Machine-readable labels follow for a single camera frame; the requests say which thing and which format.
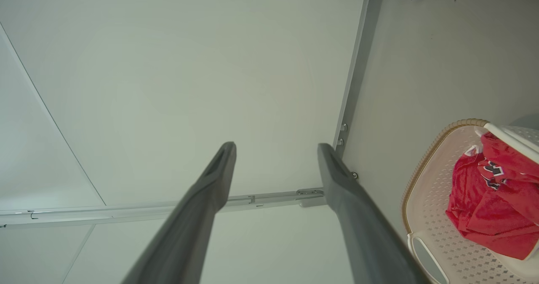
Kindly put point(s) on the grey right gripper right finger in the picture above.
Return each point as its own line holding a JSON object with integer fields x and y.
{"x": 362, "y": 225}

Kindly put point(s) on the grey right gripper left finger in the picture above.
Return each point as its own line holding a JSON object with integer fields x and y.
{"x": 198, "y": 216}

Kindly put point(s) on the red jersey with black-white print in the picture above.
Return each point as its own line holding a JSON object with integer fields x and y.
{"x": 492, "y": 208}

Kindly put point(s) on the white perforated laundry basket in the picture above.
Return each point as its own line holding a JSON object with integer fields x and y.
{"x": 433, "y": 216}

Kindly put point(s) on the long aluminium rail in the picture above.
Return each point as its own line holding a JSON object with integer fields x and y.
{"x": 126, "y": 211}

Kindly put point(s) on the aluminium post with screws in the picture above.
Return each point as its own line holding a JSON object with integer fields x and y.
{"x": 358, "y": 60}

